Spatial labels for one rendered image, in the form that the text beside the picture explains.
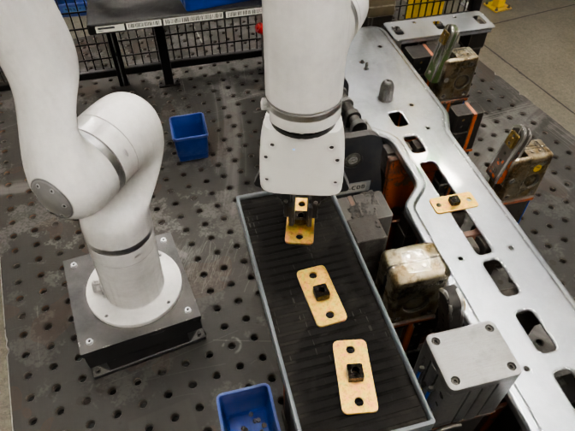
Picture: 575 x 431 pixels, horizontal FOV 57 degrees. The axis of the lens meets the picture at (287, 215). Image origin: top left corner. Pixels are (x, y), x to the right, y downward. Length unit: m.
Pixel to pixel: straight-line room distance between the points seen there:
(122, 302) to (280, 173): 0.55
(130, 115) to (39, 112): 0.14
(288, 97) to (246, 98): 1.21
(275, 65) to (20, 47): 0.35
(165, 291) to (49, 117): 0.48
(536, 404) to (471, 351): 0.16
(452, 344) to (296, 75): 0.38
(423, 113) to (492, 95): 0.69
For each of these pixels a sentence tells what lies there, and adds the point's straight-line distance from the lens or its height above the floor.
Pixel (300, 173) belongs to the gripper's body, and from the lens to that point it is 0.62.
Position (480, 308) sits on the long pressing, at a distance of 0.88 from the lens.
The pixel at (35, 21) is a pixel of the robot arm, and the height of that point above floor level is 1.39.
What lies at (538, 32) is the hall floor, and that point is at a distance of 3.92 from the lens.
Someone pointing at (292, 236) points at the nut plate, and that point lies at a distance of 0.70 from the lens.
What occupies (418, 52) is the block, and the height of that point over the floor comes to 0.98.
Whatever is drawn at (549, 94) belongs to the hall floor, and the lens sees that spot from 3.33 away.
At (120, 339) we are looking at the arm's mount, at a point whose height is 0.80.
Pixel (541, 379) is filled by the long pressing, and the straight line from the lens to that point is 0.85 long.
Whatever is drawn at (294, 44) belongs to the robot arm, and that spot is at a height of 1.45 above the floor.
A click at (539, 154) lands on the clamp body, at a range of 1.11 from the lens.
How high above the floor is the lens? 1.70
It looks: 48 degrees down
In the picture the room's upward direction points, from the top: straight up
